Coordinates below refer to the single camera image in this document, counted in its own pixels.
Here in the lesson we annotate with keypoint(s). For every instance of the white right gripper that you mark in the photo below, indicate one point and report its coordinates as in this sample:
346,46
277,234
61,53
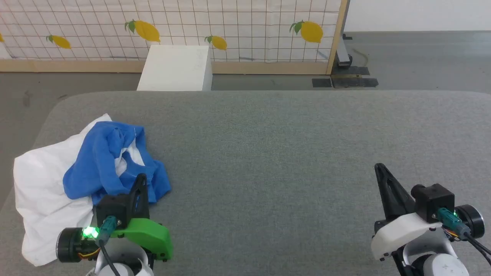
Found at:
399,230

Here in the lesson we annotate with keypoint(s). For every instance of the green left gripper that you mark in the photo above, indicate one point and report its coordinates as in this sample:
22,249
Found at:
149,234

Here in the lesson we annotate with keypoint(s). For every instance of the white and blue shirt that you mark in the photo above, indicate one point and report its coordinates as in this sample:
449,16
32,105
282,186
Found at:
46,191

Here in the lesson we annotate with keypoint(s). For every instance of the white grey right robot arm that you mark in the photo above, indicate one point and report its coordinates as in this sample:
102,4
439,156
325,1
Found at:
437,264

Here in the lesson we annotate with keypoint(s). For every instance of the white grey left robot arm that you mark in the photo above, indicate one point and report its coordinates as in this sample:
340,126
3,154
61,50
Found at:
71,245

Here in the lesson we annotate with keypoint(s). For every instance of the long black floor mat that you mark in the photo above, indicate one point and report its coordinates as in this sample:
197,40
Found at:
355,82

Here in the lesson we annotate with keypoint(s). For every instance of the grey upholstered sofa surface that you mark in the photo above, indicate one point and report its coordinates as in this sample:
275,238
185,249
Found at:
276,153

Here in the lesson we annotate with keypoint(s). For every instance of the dark floor mat under foot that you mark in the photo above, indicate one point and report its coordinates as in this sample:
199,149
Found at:
355,71

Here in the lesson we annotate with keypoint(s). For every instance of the small black floor mat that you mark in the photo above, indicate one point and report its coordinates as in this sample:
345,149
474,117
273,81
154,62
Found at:
321,82

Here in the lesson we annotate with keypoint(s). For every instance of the grey metal partition foot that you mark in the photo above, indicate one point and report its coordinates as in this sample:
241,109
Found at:
342,53

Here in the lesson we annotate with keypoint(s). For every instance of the lemon print partition screen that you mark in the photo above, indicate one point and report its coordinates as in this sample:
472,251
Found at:
191,23

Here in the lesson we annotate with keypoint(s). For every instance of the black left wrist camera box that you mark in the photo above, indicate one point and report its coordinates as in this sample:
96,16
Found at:
111,209

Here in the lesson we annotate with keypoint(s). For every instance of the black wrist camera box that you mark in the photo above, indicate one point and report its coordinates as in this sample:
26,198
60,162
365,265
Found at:
111,209
433,199

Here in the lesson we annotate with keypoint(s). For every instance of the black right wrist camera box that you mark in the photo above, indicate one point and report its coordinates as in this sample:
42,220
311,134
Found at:
433,199

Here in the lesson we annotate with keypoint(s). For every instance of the white box pedestal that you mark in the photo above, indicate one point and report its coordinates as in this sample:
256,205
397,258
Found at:
174,69

